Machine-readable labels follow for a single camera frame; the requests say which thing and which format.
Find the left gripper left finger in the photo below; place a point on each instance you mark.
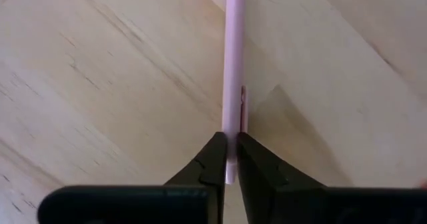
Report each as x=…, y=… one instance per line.
x=210, y=164

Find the pale pink pen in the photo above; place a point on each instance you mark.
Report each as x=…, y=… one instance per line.
x=233, y=50

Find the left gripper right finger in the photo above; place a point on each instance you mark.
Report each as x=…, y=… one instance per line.
x=263, y=170

